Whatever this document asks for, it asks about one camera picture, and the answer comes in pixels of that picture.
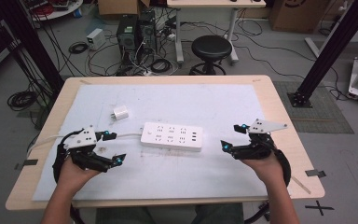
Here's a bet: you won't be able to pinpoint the white power strip cable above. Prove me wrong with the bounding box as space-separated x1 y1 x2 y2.
26 133 144 159

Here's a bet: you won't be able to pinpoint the black computer tower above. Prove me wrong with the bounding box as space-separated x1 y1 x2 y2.
137 9 158 54
116 14 140 65

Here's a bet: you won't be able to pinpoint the white desk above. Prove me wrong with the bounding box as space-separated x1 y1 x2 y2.
166 0 268 65

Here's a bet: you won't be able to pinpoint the thin wooden stick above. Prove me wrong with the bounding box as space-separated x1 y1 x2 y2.
290 175 312 196

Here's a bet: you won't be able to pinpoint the person's right hand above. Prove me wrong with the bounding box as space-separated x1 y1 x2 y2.
240 151 286 189

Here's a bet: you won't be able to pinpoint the black round stool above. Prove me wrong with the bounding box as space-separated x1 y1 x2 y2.
188 35 233 77

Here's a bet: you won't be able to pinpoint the round white table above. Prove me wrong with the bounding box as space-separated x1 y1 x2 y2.
21 0 84 22

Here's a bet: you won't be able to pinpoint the person's left hand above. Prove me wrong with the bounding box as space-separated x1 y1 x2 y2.
56 156 103 198

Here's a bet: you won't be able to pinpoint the large brown cardboard box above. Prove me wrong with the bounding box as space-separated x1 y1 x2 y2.
268 0 331 34

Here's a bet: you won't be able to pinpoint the person's green trousers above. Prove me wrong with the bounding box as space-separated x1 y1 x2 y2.
95 203 245 224

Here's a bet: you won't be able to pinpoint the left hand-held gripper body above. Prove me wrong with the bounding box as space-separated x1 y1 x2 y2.
59 125 115 174

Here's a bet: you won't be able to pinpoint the grey tape strip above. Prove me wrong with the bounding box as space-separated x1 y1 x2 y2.
14 159 39 171
304 169 327 179

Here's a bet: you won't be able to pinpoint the pale blue table mat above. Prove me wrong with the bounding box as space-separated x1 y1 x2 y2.
32 83 270 202

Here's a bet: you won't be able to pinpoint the white charger plug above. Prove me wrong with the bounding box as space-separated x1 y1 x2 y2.
110 105 130 122

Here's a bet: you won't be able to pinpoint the grey floor mat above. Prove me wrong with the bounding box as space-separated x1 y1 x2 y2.
273 80 355 135

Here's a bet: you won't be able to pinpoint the white power supply box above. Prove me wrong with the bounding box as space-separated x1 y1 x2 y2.
86 27 107 51

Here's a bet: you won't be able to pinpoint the black metal frame post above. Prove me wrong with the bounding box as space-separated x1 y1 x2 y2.
0 0 65 91
287 0 358 108

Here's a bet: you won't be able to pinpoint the white power strip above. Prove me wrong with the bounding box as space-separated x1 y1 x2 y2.
140 121 204 153

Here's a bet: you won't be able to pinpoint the black cable coil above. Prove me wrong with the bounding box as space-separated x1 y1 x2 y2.
7 90 38 112
150 58 172 75
68 41 90 55

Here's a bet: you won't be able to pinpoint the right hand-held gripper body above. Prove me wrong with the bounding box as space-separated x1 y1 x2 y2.
231 118 289 161

